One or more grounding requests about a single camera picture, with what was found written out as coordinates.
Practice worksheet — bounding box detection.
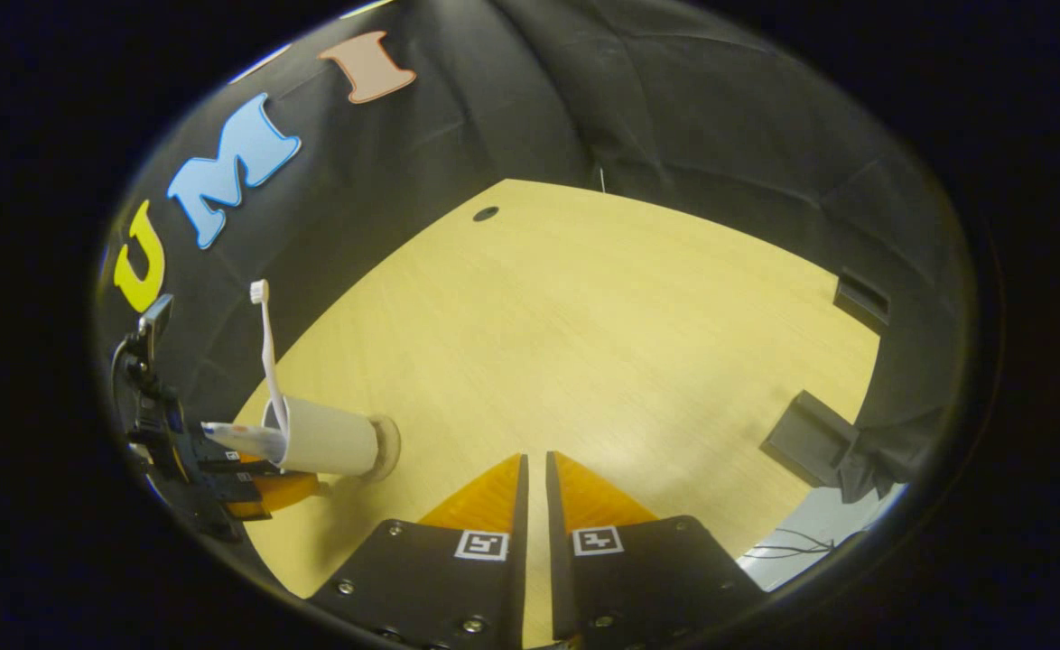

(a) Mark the black table bracket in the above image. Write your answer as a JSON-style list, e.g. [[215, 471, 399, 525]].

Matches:
[[832, 268, 892, 337], [758, 390, 860, 488]]

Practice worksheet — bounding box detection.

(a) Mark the white toothbrush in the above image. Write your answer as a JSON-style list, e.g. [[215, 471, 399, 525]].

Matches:
[[250, 279, 292, 443]]

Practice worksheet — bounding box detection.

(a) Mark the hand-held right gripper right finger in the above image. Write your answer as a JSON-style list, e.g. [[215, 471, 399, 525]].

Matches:
[[545, 450, 767, 645]]

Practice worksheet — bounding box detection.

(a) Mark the white cup with wooden handle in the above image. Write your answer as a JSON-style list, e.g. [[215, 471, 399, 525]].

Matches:
[[262, 395, 380, 478]]

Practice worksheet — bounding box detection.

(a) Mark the white toothpaste tube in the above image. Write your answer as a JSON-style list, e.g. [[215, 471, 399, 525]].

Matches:
[[201, 421, 289, 462]]

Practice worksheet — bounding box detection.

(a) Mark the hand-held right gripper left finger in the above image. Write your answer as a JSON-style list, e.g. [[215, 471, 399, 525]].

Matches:
[[307, 453, 531, 650]]

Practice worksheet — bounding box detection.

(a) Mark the round wooden coaster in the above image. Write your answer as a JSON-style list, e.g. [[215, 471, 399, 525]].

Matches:
[[367, 413, 403, 483]]

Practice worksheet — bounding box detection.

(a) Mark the black floor cable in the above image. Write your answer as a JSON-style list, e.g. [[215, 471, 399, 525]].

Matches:
[[747, 529, 860, 562]]

